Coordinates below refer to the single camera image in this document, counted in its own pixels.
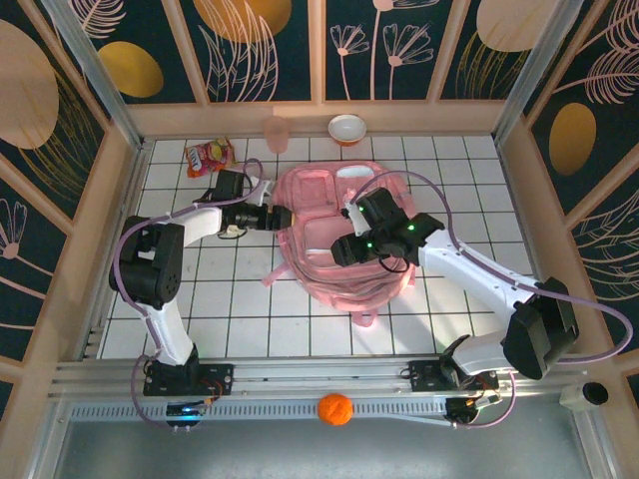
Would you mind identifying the pink backpack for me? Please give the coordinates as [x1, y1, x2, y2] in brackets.
[261, 160, 418, 328]

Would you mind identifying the orange red snack bag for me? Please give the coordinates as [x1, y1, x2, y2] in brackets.
[184, 138, 237, 179]

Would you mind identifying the pink plastic cup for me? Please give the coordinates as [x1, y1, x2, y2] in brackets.
[263, 115, 291, 154]

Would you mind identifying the orange white bowl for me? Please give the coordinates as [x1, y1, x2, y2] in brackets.
[327, 114, 368, 148]

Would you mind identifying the orange ball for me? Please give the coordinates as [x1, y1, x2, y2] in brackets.
[317, 392, 354, 427]

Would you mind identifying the right small circuit board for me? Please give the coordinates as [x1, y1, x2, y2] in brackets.
[445, 393, 503, 429]

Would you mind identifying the small circuit board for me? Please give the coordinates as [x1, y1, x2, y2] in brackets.
[445, 393, 503, 429]
[166, 400, 209, 430]

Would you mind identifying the left small circuit board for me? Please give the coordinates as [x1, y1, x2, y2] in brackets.
[166, 400, 209, 430]

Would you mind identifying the grey block with black knob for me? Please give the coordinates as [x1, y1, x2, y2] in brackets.
[558, 381, 610, 410]

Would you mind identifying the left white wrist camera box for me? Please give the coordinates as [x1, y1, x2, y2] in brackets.
[247, 178, 275, 207]

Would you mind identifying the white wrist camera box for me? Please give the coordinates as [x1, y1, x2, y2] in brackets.
[342, 202, 368, 239]
[247, 178, 275, 207]

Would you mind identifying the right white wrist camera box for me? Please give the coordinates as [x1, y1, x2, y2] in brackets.
[342, 202, 368, 239]

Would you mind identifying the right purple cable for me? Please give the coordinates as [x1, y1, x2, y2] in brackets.
[356, 172, 632, 430]

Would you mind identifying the purple cable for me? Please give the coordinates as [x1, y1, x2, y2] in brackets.
[112, 158, 264, 431]
[356, 172, 632, 430]

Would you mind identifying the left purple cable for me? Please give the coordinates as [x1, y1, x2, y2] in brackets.
[112, 158, 264, 431]

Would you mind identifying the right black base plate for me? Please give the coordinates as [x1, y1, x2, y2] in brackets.
[407, 359, 500, 395]

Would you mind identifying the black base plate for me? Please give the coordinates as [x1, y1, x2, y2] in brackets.
[143, 362, 235, 398]
[407, 359, 500, 395]

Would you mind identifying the aluminium mounting rail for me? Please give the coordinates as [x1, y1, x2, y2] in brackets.
[49, 353, 590, 399]

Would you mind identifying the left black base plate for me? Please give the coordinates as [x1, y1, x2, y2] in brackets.
[143, 362, 235, 398]

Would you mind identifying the slotted grey cable duct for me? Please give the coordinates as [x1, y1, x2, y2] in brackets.
[69, 398, 450, 426]

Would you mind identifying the aluminium frame post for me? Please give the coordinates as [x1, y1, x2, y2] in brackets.
[42, 0, 147, 151]
[491, 0, 585, 146]

